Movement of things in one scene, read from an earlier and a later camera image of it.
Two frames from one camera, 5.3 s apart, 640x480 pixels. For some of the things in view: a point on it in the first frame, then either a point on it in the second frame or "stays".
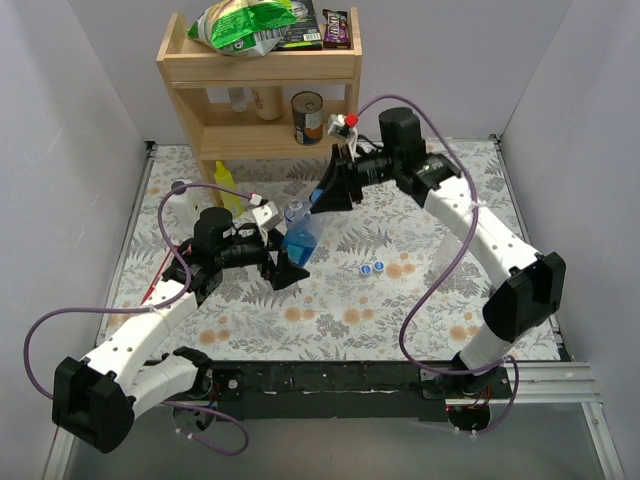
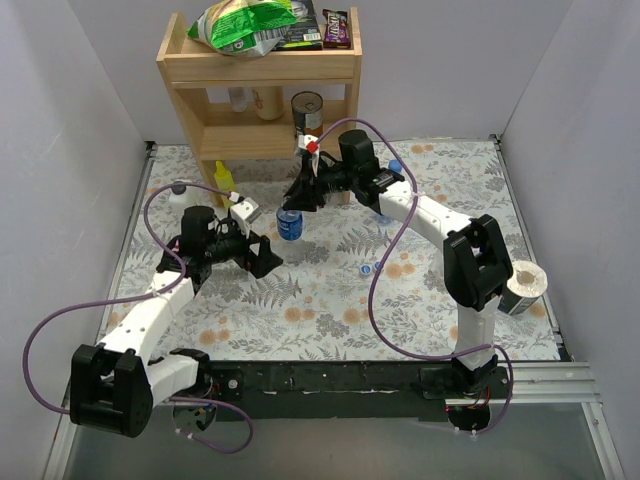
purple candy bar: [336, 30] stays
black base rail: [276, 390] stays
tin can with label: [307, 109] stays
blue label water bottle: [304, 231] to [388, 219]
